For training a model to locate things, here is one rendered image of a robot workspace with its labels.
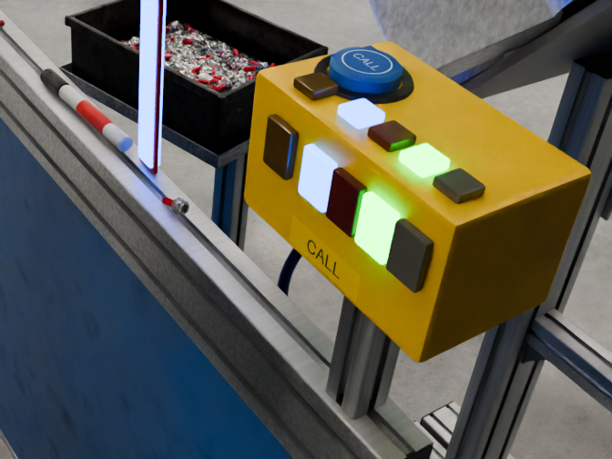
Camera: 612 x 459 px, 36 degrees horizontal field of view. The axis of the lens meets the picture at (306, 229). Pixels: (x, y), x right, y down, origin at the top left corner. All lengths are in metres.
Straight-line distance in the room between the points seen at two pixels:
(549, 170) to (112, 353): 0.61
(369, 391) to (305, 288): 1.44
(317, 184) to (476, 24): 0.41
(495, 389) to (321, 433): 0.62
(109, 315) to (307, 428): 0.36
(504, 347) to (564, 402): 0.77
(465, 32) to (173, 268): 0.33
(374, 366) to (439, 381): 1.31
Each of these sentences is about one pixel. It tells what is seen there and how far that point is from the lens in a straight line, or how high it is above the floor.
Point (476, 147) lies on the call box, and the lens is 0.48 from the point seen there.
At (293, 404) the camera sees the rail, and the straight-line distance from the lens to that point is 0.66.
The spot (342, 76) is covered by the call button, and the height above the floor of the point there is 1.08.
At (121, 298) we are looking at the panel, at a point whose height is 0.70.
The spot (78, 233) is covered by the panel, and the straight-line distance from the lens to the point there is 0.97.
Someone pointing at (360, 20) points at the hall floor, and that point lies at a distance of 3.26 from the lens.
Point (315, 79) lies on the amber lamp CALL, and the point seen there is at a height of 1.08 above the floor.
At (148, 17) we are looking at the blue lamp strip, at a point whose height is 1.00.
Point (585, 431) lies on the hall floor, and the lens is 1.91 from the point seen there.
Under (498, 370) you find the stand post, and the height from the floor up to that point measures 0.50.
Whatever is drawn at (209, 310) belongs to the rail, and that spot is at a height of 0.83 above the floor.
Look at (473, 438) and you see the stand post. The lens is 1.31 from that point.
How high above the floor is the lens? 1.31
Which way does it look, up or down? 37 degrees down
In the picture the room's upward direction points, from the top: 9 degrees clockwise
